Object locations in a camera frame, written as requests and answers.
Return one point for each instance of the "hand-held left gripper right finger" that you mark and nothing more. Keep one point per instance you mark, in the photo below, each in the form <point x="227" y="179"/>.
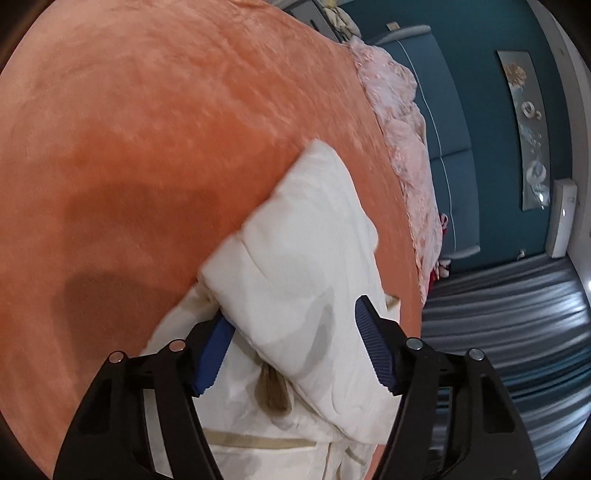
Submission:
<point x="374" y="341"/>

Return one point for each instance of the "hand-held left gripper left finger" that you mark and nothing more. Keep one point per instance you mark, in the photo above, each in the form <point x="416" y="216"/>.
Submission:
<point x="212" y="355"/>

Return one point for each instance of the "white quilted coat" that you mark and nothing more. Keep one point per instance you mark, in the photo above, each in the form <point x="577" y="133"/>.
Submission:
<point x="300" y="240"/>

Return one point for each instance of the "red floral cloth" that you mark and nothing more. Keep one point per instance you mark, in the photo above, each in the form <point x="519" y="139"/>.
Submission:
<point x="435" y="277"/>

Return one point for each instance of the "grey striped curtain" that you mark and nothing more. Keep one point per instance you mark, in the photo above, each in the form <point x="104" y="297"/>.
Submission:
<point x="498" y="304"/>

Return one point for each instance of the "pink lace bedspread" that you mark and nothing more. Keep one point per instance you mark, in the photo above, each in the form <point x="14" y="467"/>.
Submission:
<point x="401" y="138"/>

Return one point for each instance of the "orange plush blanket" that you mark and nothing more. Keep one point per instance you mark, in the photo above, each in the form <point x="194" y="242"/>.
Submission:
<point x="138" y="138"/>

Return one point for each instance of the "blue padded headboard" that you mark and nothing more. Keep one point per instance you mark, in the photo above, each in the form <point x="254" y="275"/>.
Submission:
<point x="448" y="120"/>

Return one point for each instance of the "yellowish cloth bundle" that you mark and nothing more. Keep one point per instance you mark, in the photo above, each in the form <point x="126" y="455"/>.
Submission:
<point x="340" y="18"/>

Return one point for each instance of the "dark nightstand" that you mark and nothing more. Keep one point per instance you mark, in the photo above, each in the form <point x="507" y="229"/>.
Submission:
<point x="307" y="21"/>

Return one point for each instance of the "white wall-mounted appliance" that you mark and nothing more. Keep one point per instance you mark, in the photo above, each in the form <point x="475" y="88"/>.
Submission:
<point x="561" y="217"/>

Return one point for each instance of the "tall floral wall picture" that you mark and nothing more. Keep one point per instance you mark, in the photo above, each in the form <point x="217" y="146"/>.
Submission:
<point x="526" y="129"/>

